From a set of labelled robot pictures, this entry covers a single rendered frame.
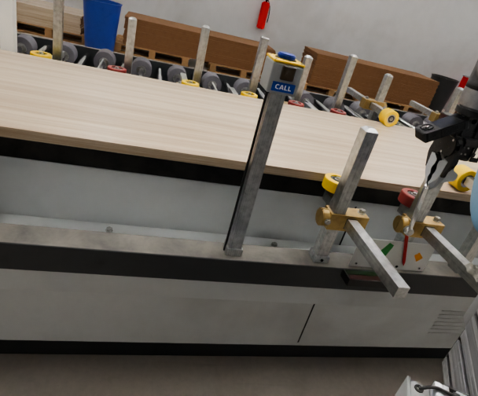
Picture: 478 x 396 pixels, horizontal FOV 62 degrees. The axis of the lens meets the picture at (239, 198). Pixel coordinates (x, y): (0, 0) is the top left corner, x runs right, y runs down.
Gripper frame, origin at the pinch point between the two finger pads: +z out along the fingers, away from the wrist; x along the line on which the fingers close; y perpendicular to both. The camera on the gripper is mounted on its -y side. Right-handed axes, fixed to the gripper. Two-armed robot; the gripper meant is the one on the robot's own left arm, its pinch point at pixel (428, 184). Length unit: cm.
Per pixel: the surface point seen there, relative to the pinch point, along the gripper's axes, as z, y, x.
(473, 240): 19.5, 31.2, 6.5
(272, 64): -20, -46, 5
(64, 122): 10, -91, 33
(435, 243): 16.7, 10.6, -1.0
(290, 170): 11.4, -26.7, 23.6
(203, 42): -6, -47, 115
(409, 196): 10.9, 8.9, 14.3
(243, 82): 17, -16, 153
